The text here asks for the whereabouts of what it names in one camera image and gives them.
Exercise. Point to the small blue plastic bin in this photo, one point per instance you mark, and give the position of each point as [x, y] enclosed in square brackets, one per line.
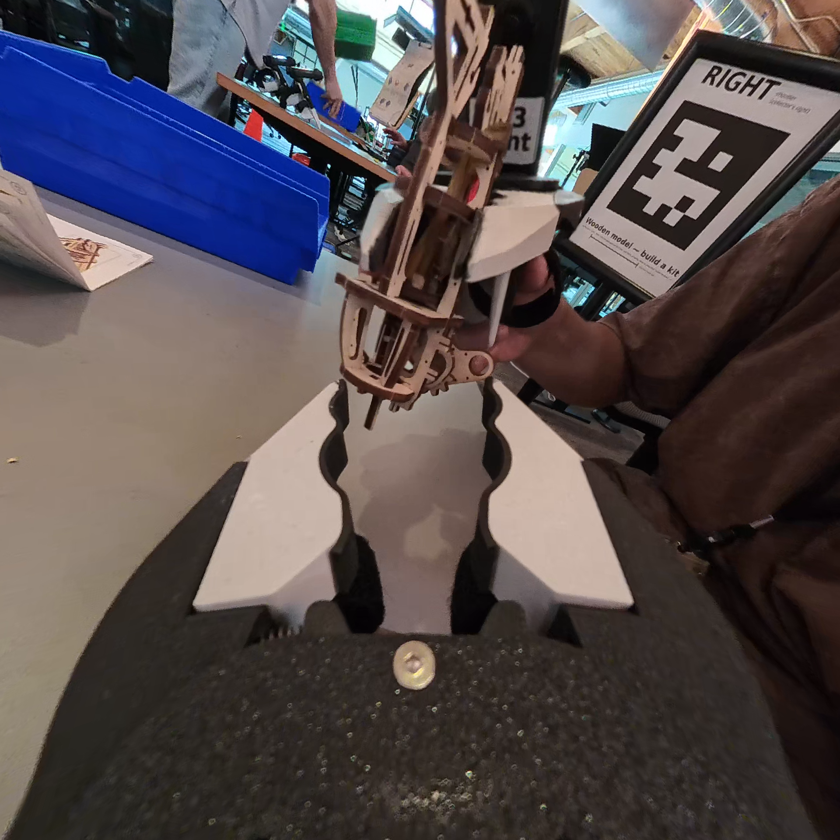
[338, 108]

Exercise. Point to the blue plastic storage bin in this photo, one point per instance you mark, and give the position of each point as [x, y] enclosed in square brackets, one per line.
[164, 164]
[39, 43]

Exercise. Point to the black framed tag sign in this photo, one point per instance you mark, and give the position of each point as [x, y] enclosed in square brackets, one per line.
[695, 177]

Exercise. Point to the green plastic storage bin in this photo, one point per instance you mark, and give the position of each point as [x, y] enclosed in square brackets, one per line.
[358, 36]

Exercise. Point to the long wooden workbench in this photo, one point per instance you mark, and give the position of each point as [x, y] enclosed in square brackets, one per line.
[308, 141]

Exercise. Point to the wooden model assembly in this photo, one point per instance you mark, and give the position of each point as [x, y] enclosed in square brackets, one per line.
[394, 308]

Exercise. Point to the person's right forearm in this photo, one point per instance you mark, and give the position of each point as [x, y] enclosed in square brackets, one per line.
[722, 341]

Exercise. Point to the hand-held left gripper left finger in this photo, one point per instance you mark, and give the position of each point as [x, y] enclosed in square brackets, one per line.
[262, 525]

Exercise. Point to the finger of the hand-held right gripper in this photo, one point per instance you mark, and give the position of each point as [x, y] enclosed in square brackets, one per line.
[379, 226]
[518, 229]

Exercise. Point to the red rubber band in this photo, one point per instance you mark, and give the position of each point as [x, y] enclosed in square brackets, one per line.
[472, 188]

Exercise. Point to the paper instruction booklet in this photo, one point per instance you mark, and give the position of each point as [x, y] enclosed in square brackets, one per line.
[111, 256]

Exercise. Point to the black and white device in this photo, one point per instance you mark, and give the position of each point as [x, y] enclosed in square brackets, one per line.
[285, 82]

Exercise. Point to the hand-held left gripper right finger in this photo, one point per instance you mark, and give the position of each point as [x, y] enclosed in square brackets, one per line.
[551, 525]

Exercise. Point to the person's right hand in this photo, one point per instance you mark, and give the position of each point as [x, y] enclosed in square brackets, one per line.
[544, 351]

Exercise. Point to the upright wooden part sheet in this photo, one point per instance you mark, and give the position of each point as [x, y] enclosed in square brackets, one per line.
[400, 85]

